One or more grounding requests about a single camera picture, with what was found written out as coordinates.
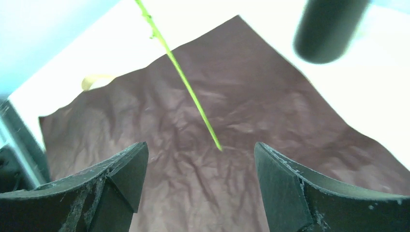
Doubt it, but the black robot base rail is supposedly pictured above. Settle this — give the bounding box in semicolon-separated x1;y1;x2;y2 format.
0;100;51;193

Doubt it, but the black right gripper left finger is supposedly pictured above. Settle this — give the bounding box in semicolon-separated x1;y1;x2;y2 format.
0;142;149;232

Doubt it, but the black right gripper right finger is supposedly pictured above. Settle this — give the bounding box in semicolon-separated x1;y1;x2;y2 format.
254;142;410;232

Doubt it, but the red paper bouquet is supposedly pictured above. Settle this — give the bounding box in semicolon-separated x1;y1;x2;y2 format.
40;16;410;232

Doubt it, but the beige satin ribbon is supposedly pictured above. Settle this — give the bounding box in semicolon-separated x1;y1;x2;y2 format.
81;74;116;91

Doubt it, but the brown small rose stem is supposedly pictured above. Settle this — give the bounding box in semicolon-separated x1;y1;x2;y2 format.
135;0;222;151

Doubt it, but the black cylindrical vase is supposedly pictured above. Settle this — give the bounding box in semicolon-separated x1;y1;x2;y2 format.
293;0;370;64

